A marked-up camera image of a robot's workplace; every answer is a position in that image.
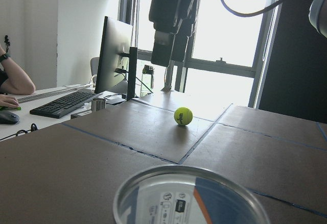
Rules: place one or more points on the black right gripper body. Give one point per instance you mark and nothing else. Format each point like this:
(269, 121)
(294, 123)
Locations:
(174, 16)

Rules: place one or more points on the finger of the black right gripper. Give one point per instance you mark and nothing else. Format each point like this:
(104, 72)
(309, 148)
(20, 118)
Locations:
(162, 48)
(179, 48)

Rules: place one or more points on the Wilson tennis ball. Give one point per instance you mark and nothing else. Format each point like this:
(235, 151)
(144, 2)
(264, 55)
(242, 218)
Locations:
(183, 116)

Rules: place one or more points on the white tennis ball can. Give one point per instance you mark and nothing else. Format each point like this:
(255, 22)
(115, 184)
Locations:
(184, 194)

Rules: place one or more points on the green water bottle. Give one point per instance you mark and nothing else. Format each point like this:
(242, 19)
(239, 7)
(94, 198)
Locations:
(147, 80)

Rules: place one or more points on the black computer monitor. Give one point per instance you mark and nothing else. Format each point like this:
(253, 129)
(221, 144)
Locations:
(113, 58)

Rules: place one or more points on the small metal cup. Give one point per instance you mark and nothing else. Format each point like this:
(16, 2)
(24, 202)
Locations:
(98, 104)

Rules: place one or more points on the black keyboard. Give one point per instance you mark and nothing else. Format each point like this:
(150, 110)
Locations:
(64, 105)

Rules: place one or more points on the seated person in black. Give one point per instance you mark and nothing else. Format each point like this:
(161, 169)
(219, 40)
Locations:
(14, 80)

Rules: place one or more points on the black computer mouse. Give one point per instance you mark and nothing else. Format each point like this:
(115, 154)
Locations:
(8, 118)

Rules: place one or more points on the aluminium frame post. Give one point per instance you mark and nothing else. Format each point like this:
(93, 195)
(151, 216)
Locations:
(168, 77)

